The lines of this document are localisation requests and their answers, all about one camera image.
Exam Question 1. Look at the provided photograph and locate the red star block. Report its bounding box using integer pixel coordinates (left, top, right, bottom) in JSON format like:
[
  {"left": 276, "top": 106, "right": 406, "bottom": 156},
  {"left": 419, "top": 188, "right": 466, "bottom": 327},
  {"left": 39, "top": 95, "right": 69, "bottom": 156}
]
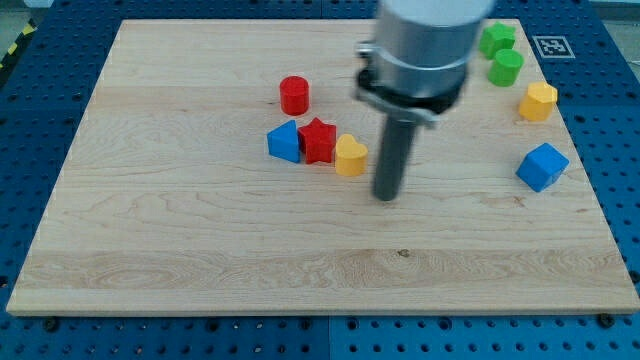
[{"left": 298, "top": 117, "right": 337, "bottom": 164}]

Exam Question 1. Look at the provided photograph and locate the green star block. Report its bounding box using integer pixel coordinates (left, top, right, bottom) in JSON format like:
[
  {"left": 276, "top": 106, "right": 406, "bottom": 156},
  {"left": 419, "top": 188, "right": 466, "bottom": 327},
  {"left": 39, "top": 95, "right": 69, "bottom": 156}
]
[{"left": 479, "top": 21, "right": 516, "bottom": 60}]

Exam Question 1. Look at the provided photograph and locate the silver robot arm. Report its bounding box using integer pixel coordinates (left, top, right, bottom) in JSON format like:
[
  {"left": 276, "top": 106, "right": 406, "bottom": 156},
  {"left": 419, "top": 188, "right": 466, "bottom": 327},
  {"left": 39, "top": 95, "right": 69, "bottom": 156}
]
[{"left": 354, "top": 0, "right": 496, "bottom": 201}]

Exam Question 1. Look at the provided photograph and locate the wooden board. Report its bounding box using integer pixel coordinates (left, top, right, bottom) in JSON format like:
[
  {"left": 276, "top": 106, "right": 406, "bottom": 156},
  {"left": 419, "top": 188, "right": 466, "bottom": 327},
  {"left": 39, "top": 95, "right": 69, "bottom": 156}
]
[{"left": 7, "top": 20, "right": 639, "bottom": 316}]

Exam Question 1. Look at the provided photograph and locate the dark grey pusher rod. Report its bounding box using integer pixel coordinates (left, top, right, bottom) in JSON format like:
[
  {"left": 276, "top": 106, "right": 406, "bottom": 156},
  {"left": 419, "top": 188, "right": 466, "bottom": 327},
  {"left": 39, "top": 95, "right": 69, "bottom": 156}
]
[{"left": 372, "top": 116, "right": 417, "bottom": 201}]

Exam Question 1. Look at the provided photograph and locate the yellow hexagon block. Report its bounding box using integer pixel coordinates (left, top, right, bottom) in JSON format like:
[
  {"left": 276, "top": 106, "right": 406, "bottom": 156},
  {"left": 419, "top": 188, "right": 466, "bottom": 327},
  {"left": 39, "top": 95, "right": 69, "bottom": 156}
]
[{"left": 518, "top": 81, "right": 558, "bottom": 122}]

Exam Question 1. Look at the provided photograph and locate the green cylinder block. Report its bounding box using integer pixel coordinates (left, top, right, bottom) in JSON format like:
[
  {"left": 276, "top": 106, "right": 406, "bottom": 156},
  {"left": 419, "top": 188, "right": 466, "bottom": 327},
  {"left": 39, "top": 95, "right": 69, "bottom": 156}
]
[{"left": 487, "top": 49, "right": 524, "bottom": 87}]

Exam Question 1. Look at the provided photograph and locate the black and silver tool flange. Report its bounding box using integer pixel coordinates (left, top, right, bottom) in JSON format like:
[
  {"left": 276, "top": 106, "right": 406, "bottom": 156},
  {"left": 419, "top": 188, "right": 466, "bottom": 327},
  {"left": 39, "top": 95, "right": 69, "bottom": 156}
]
[{"left": 353, "top": 41, "right": 467, "bottom": 128}]

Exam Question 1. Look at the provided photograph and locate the white fiducial marker tag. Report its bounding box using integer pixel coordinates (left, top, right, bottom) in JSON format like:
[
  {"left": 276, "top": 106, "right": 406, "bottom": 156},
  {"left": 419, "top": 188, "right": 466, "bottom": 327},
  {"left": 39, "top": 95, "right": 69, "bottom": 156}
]
[{"left": 533, "top": 35, "right": 575, "bottom": 59}]

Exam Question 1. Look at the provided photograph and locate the red cylinder block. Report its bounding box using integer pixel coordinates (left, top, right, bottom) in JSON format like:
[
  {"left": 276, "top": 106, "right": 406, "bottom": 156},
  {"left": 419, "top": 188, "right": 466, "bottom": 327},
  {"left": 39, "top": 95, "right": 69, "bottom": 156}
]
[{"left": 279, "top": 76, "right": 310, "bottom": 115}]

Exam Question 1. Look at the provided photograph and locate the blue triangle block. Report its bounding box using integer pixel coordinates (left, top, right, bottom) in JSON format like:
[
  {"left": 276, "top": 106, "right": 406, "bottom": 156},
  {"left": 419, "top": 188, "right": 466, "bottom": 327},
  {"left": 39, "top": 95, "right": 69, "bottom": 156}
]
[{"left": 267, "top": 120, "right": 300, "bottom": 163}]

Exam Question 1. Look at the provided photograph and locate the yellow heart block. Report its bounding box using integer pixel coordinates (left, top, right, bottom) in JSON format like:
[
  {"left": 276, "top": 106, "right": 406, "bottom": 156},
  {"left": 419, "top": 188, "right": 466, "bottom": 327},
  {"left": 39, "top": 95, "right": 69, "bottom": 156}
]
[{"left": 335, "top": 134, "right": 368, "bottom": 176}]

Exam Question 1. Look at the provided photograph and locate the blue cube block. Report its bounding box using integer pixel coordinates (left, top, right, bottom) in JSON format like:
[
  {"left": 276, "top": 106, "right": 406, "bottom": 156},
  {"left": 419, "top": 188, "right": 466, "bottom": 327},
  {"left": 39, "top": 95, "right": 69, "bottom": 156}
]
[{"left": 516, "top": 143, "right": 570, "bottom": 192}]

